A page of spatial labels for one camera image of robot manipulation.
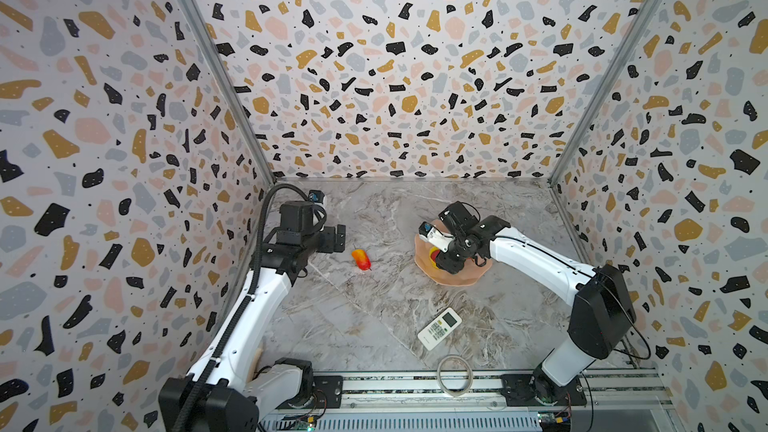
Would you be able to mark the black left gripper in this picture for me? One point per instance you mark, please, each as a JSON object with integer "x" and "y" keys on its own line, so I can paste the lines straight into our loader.
{"x": 328, "y": 244}

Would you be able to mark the fake mango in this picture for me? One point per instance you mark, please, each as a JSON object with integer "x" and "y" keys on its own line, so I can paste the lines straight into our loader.
{"x": 361, "y": 259}

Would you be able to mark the fake yellow lemon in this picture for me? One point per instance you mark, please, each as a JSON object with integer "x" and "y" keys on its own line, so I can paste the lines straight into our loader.
{"x": 433, "y": 255}

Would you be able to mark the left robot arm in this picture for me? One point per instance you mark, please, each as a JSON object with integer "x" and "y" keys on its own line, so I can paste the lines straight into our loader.
{"x": 226, "y": 389}

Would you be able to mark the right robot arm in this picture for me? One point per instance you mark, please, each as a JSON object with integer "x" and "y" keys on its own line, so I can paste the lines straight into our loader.
{"x": 601, "y": 309}

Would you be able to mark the pink wavy fruit bowl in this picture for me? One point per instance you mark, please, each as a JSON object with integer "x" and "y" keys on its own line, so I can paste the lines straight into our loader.
{"x": 470, "y": 275}

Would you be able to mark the white remote control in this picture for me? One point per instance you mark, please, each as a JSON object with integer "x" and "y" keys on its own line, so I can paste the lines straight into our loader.
{"x": 439, "y": 328}

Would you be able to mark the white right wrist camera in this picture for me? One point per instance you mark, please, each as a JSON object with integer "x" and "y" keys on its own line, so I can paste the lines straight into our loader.
{"x": 457, "y": 219}

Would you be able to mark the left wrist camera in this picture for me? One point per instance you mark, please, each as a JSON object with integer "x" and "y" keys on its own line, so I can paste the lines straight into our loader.
{"x": 306, "y": 216}

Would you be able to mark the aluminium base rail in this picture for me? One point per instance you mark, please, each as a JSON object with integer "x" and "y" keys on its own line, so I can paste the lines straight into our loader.
{"x": 598, "y": 400}

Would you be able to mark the aluminium corner post left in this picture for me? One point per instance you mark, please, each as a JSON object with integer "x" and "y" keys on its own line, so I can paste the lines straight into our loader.
{"x": 209, "y": 51}

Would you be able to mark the aluminium corner post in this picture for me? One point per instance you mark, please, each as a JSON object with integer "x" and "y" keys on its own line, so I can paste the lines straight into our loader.
{"x": 209, "y": 51}
{"x": 622, "y": 56}

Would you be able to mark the aluminium corner post right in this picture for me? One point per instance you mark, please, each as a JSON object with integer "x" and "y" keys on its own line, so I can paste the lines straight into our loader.
{"x": 622, "y": 56}

